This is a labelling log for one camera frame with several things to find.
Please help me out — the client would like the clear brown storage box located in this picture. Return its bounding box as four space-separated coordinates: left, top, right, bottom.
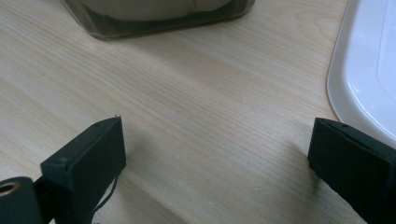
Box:
60 0 257 41

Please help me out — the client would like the white box lid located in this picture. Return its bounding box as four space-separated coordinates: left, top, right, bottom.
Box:
326 0 396 149

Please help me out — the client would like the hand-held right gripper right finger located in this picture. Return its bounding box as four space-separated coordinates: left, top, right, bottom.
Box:
307 117 396 224

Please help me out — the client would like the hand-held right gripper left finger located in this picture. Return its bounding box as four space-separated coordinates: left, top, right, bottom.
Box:
40 115 127 224

